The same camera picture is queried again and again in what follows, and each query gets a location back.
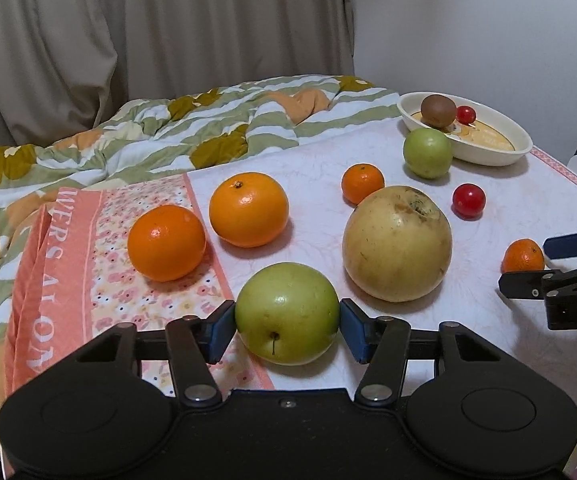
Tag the large green apple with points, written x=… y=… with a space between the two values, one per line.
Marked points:
x=286 y=310

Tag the small green apple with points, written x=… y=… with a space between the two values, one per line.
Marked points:
x=427 y=154

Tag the large yellow pear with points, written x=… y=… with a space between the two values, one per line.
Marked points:
x=396 y=245

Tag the orange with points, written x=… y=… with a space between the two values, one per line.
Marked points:
x=248 y=210
x=166 y=242

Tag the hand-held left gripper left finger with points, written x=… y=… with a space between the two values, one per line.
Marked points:
x=223 y=331

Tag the beige curtain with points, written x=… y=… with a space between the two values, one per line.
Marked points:
x=168 y=35

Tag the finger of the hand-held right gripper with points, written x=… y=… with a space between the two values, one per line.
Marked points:
x=568 y=245
x=520 y=286

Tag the white oval bowl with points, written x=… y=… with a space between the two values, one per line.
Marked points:
x=493 y=145

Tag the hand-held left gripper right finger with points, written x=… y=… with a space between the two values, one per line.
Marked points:
x=351 y=328

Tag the green striped floral blanket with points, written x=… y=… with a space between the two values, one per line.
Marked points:
x=118 y=135

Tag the white marbled tablecloth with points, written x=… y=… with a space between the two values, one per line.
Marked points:
x=313 y=160

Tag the pink floral cloth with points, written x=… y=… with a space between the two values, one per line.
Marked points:
x=118 y=270

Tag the brown kiwi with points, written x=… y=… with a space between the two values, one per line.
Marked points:
x=437 y=110

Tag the small mandarin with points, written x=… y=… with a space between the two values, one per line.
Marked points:
x=522 y=256
x=362 y=185

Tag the red cherry tomato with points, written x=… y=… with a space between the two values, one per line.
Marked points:
x=468 y=201
x=466 y=114

